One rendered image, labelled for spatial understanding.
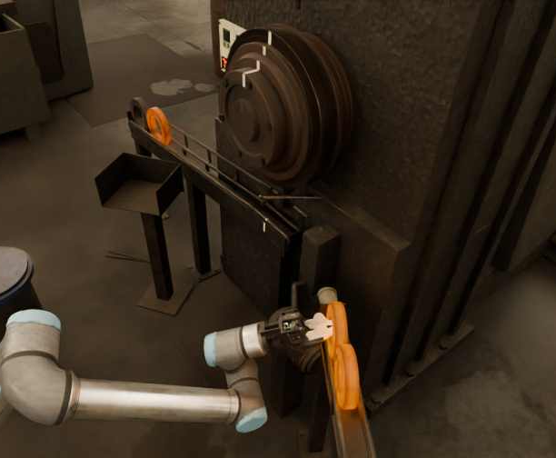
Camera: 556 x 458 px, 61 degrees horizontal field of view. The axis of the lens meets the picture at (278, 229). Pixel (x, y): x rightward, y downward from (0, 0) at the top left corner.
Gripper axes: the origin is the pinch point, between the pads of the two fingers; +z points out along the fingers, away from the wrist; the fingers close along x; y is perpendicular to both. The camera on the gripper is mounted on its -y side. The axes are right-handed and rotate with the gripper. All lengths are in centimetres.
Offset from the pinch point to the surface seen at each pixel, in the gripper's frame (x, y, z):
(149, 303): 71, -45, -90
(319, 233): 29.5, 8.6, 0.9
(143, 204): 71, 9, -66
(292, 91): 36, 53, 5
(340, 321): -2.8, 5.9, 2.1
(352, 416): -22.4, -6.6, -0.4
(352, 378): -20.1, 6.4, 2.6
